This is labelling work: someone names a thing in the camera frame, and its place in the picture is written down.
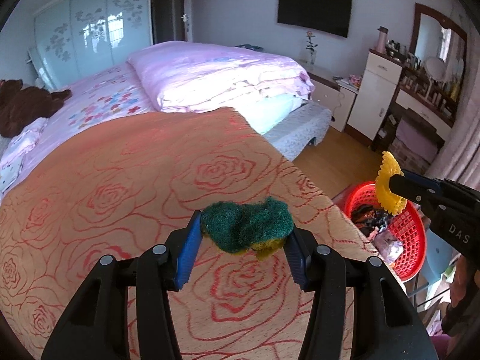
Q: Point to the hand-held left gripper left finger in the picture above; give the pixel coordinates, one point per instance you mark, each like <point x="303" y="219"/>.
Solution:
<point x="187" y="251"/>

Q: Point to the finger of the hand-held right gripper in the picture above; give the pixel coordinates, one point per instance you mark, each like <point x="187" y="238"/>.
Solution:
<point x="423" y="180"/>
<point x="408" y="189"/>

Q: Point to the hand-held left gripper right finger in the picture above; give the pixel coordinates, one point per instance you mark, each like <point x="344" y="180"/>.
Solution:
<point x="298" y="258"/>

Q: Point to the yellow plastic disc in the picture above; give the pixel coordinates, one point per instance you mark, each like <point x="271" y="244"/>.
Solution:
<point x="386" y="191"/>

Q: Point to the red plastic mesh basket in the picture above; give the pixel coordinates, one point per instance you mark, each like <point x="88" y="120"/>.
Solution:
<point x="410" y="240"/>

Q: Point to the green scouring sponge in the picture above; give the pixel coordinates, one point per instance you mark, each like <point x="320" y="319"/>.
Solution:
<point x="243" y="225"/>

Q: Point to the brick pattern storage box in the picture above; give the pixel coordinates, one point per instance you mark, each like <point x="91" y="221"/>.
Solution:
<point x="405" y="153"/>

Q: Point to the purple padded stool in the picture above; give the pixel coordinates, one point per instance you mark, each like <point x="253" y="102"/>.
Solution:
<point x="416" y="137"/>

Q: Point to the crumpled clear plastic bag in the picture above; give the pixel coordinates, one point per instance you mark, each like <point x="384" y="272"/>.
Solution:
<point x="390" y="245"/>

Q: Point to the pink curtain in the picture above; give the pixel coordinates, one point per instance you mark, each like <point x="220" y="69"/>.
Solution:
<point x="465" y="127"/>

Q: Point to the orange rose pattern blanket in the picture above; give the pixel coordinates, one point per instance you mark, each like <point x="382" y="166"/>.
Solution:
<point x="150" y="195"/>

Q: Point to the dressing table with drawer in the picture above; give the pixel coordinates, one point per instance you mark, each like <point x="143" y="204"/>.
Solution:
<point x="420" y="105"/>

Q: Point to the white tall cabinet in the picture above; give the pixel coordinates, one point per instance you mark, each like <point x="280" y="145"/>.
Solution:
<point x="371" y="97"/>

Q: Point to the beige low cabinet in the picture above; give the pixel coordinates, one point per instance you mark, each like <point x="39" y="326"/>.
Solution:
<point x="345" y="108"/>

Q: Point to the round white makeup mirror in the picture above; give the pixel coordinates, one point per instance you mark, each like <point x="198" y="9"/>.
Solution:
<point x="435" y="67"/>

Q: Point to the row of cosmetic bottles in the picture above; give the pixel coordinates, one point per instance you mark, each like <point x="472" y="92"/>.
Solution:
<point x="412" y="62"/>

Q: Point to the pink plush item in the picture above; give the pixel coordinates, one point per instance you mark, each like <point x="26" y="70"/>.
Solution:
<point x="355" y="80"/>

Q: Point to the stack of books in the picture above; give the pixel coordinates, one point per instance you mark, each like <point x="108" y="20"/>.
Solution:
<point x="345" y="84"/>

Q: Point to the bed with grey base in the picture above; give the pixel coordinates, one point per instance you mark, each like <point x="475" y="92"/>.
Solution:
<point x="300" y="131"/>

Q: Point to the purple clothing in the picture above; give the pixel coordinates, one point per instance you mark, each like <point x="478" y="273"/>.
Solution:
<point x="439" y="348"/>

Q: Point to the pink thermos bottle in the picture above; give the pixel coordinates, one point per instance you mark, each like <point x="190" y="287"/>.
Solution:
<point x="381" y="41"/>

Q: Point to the wooden framed mirror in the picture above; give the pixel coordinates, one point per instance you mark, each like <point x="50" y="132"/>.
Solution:
<point x="431" y="33"/>

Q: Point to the light blue folded quilt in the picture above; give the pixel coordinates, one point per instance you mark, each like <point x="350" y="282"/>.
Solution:
<point x="277" y="112"/>

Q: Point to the rose in glass vase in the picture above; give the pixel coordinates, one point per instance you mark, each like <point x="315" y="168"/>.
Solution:
<point x="311" y="58"/>

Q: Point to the pink floral bed sheet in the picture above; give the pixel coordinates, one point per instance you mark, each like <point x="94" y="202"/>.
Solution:
<point x="101" y="105"/>

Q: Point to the pink folded duvet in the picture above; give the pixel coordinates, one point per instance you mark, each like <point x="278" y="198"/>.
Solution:
<point x="210" y="71"/>

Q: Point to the pink printed pillow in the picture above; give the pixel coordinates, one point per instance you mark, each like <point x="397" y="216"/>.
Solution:
<point x="18" y="150"/>

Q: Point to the brown teddy bear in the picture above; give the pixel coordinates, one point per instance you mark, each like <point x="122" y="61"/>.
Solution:
<point x="26" y="105"/>

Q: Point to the dark wooden door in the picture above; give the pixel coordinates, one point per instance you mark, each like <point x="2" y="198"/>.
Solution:
<point x="168" y="11"/>

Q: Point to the glass door floral wardrobe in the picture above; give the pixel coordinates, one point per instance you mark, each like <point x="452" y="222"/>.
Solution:
<point x="93" y="26"/>

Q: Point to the black wall television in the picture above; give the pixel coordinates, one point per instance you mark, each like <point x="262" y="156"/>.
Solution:
<point x="315" y="11"/>

